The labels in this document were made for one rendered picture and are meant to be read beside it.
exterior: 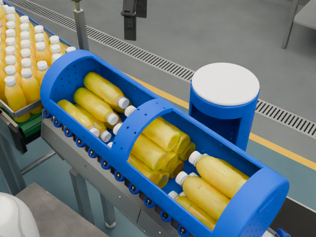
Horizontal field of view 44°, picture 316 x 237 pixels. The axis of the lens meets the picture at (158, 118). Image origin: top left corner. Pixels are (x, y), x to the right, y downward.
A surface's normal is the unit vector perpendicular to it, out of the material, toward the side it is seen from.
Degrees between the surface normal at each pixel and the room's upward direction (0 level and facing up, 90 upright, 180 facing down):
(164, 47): 0
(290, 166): 0
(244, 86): 0
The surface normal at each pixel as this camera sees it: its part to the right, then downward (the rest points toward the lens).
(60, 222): 0.06, -0.75
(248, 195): -0.22, -0.54
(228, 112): 0.00, 0.69
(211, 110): -0.44, 0.62
